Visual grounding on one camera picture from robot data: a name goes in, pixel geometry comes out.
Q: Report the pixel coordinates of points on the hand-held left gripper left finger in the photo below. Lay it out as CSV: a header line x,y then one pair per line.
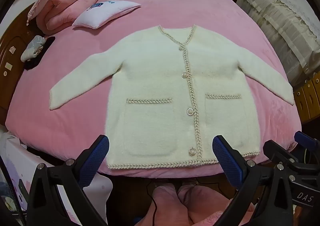
x,y
95,161

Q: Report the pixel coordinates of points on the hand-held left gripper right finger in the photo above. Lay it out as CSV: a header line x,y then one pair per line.
x,y
227,161

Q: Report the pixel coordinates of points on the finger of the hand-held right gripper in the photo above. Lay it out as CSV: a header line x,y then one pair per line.
x,y
303,138
275,150

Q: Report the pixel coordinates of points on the white fluffy cardigan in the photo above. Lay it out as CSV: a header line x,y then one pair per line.
x,y
155,78

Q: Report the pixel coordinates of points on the pink bed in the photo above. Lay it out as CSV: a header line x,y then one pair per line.
x,y
75,120

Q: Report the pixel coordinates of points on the beige lace covered furniture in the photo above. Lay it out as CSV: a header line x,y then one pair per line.
x,y
280,20

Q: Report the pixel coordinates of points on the brown wooden headboard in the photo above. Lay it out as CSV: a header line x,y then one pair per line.
x,y
10,40

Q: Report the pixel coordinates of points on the white printed pillow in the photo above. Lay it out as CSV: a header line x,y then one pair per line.
x,y
107,13

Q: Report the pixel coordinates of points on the pink folded quilt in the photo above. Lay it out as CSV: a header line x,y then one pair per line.
x,y
72,5

